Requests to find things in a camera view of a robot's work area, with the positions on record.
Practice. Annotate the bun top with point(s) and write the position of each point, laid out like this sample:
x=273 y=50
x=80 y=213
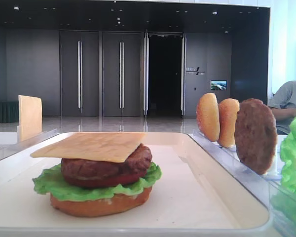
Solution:
x=228 y=109

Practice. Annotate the brown meat patty on burger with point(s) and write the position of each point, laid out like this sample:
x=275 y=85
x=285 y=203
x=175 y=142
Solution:
x=139 y=160

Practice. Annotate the orange cheese slice on burger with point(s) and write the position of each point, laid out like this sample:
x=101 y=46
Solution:
x=113 y=147

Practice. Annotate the red tomato slice on burger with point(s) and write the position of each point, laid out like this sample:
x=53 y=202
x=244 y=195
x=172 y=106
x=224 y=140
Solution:
x=123 y=179

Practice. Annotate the standing brown meat patty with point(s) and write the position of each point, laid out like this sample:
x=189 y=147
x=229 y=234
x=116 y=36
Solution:
x=255 y=135

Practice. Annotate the green lettuce leaf on burger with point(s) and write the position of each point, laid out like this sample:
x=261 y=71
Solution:
x=52 y=181

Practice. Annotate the standing cheese slice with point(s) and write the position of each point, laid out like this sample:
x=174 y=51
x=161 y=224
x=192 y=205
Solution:
x=30 y=117

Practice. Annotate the green lettuce in holder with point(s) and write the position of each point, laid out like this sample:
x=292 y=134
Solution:
x=294 y=158

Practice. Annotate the far standing bun half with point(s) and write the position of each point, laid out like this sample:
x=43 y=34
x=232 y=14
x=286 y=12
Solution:
x=208 y=116

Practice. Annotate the middle double door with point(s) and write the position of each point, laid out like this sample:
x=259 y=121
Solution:
x=122 y=74

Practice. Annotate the double door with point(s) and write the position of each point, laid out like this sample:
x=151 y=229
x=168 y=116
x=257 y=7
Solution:
x=122 y=74
x=79 y=73

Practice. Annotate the left double door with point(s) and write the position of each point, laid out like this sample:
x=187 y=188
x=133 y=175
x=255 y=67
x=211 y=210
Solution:
x=79 y=73

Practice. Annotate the bottom bun half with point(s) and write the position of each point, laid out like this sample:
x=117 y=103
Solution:
x=102 y=207

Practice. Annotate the person in grey shirt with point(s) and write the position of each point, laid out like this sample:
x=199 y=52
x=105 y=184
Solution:
x=283 y=106

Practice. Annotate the clear left ingredient rack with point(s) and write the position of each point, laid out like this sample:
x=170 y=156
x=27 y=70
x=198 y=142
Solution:
x=8 y=150

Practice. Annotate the clear ingredient rack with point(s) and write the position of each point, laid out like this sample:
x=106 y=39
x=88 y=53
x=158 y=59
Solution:
x=266 y=188
x=8 y=150

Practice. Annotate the dark green bench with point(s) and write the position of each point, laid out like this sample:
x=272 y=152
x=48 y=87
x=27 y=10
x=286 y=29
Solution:
x=9 y=111

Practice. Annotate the clear right ingredient rack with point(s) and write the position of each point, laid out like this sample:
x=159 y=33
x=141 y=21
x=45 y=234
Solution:
x=266 y=188

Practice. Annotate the small wall screen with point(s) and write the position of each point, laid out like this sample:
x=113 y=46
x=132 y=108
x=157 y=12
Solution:
x=218 y=84

